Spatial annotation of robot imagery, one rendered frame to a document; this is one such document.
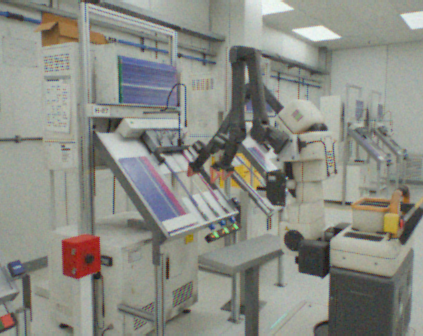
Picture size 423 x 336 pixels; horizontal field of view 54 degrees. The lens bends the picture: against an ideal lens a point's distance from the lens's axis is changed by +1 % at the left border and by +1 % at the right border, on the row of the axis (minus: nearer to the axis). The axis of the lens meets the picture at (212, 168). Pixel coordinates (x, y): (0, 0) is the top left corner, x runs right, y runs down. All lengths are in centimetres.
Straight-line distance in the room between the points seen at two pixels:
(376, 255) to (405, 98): 811
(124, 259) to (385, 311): 129
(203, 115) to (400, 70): 674
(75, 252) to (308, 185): 107
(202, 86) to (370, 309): 241
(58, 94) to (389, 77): 815
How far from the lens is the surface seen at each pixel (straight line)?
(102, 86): 241
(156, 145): 242
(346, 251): 175
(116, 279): 235
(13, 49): 380
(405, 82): 974
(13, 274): 154
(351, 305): 182
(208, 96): 356
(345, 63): 1006
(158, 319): 215
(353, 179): 675
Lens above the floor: 127
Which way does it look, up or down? 6 degrees down
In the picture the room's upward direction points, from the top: straight up
